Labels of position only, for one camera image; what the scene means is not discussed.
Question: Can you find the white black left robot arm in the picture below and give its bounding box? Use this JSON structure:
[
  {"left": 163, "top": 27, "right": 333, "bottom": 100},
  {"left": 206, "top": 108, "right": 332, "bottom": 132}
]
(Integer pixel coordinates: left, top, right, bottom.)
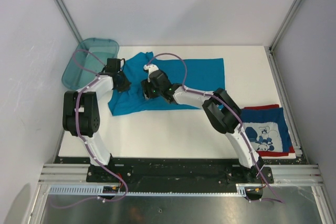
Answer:
[{"left": 62, "top": 58, "right": 131, "bottom": 182}]

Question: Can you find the folded red t-shirt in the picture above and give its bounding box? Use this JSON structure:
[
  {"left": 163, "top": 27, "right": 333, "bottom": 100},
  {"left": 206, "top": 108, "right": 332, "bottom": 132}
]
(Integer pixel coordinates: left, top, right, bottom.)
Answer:
[{"left": 241, "top": 104, "right": 296, "bottom": 158}]

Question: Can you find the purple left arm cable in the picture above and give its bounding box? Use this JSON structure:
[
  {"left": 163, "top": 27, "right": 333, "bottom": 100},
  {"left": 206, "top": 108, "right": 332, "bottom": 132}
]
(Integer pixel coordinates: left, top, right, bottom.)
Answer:
[{"left": 49, "top": 49, "right": 129, "bottom": 208}]

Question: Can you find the teal translucent plastic bin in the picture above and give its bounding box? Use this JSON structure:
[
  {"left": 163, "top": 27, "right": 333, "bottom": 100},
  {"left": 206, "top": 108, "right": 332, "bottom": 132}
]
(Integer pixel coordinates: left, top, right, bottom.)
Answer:
[{"left": 61, "top": 38, "right": 119, "bottom": 90}]

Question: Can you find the bright blue t-shirt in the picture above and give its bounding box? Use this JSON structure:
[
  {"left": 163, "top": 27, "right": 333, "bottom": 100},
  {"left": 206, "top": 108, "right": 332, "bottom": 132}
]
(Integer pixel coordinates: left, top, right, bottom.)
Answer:
[{"left": 108, "top": 52, "right": 225, "bottom": 116}]

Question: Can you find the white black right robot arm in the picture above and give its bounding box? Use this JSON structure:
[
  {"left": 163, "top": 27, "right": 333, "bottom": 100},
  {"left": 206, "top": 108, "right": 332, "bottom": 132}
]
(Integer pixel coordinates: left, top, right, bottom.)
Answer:
[{"left": 141, "top": 64, "right": 264, "bottom": 183}]

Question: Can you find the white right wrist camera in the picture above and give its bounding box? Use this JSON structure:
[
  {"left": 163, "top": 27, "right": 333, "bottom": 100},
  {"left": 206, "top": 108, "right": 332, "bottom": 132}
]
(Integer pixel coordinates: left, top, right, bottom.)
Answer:
[{"left": 143, "top": 64, "right": 159, "bottom": 82}]

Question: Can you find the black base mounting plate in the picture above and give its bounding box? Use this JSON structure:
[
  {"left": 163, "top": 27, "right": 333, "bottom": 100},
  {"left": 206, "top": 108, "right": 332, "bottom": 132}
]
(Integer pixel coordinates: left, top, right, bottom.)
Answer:
[{"left": 87, "top": 157, "right": 274, "bottom": 185}]

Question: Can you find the white slotted cable duct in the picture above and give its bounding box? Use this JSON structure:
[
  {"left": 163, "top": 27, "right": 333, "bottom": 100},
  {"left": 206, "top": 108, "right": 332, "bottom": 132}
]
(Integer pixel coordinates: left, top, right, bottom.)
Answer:
[{"left": 47, "top": 184, "right": 266, "bottom": 197}]

